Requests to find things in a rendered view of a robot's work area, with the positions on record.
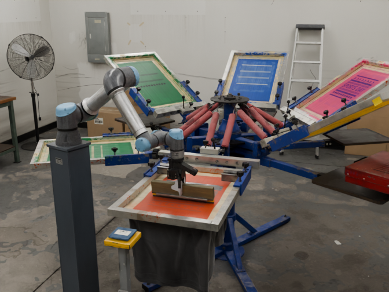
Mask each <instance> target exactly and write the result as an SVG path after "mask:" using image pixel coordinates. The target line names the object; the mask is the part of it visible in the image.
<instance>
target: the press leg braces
mask: <svg viewBox="0 0 389 292"><path fill-rule="evenodd" d="M236 220H237V221H238V222H239V223H240V224H242V225H243V226H244V227H246V228H247V229H248V230H249V231H248V232H247V233H248V234H250V235H252V236H253V235H255V234H257V233H259V232H260V231H259V230H257V229H255V228H254V227H252V226H251V225H250V224H249V223H247V222H246V220H244V219H243V218H242V217H240V216H239V215H238V214H237V213H236ZM227 225H228V228H229V233H230V238H231V241H232V246H233V252H234V258H235V262H236V264H233V266H234V268H235V270H236V271H237V272H245V271H246V270H245V268H244V267H243V265H242V262H241V256H240V251H239V247H238V242H237V237H236V232H235V229H234V224H233V219H232V218H228V219H227Z"/></svg>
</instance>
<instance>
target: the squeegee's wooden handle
mask: <svg viewBox="0 0 389 292"><path fill-rule="evenodd" d="M174 184H175V182H172V181H163V180H152V181H151V187H152V193H154V194H155V193H157V192H160V193H165V194H174V195H179V192H178V191H175V190H173V189H171V186H172V185H174ZM182 195H183V196H192V197H197V198H206V199H208V200H211V201H213V200H214V198H215V193H214V187H212V186H206V185H197V184H187V183H182Z"/></svg>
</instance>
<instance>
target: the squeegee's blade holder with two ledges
mask: <svg viewBox="0 0 389 292"><path fill-rule="evenodd" d="M156 195H161V196H170V197H175V198H184V199H193V200H201V201H206V202H207V201H208V199H206V198H197V197H192V196H183V195H181V196H179V195H174V194H165V193H160V192H157V193H156Z"/></svg>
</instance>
